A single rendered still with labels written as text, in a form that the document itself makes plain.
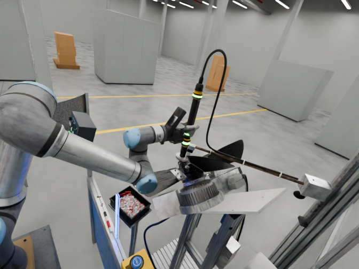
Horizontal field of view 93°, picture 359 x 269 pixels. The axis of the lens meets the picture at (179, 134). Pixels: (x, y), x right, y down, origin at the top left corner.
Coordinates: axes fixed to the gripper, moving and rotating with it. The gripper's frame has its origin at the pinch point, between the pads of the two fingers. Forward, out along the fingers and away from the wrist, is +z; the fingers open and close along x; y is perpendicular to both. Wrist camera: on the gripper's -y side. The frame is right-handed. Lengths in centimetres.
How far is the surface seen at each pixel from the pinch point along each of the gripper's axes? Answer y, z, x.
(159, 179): 31.4, -15.4, -0.4
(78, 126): 25, -42, -58
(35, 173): 151, -79, -177
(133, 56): 48, 231, -589
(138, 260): 42, -38, 25
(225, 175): 37.0, 30.1, 11.0
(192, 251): 93, 9, 21
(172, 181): 31.6, -9.9, 3.8
